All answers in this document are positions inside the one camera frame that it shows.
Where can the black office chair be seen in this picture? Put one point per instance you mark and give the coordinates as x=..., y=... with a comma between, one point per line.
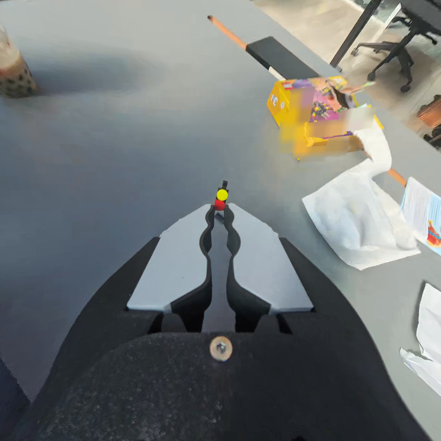
x=399, y=51

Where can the black lego bar coloured studs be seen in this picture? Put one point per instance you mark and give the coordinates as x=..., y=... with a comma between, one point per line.
x=222, y=195

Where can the grey desk black legs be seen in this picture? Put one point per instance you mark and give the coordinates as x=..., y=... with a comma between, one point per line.
x=355, y=31

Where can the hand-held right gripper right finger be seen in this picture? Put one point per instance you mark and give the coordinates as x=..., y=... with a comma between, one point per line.
x=268, y=268

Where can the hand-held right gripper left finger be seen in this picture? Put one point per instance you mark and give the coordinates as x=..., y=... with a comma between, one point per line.
x=172, y=268

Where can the yellow lego box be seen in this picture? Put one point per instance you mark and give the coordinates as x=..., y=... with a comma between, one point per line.
x=275, y=103

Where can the crumpled white paper bag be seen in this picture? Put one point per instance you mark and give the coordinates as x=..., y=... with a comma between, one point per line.
x=355, y=220

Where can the instruction booklet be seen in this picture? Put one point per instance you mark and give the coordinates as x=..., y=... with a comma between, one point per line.
x=422, y=210

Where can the flat white paper bag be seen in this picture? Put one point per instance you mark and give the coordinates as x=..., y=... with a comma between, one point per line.
x=430, y=327

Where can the patterned plastic drink cup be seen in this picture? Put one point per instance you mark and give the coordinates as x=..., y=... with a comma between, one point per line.
x=13, y=75

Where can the black desk inlay pad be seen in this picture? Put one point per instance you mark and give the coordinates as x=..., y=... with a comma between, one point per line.
x=279, y=57

